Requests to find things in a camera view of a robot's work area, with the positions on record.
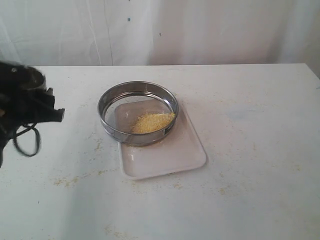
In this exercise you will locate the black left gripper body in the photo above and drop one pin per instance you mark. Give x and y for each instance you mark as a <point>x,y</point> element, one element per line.
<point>13,107</point>

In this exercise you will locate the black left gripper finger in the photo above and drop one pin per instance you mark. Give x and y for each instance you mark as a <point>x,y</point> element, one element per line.
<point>44,101</point>

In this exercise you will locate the round stainless steel sieve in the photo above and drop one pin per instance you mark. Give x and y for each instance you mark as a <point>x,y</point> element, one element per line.
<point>121,105</point>

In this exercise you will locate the yellow granular powder pile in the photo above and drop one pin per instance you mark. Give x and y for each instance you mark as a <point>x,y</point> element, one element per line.
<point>151,122</point>

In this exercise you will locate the stainless steel cup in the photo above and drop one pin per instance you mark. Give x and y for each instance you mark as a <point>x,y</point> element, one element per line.
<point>37,80</point>

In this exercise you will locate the white curtain backdrop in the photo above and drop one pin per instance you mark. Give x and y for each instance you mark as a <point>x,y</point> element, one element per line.
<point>159,32</point>

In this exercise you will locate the white plastic tray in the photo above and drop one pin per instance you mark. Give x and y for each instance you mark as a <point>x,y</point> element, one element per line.
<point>181,150</point>

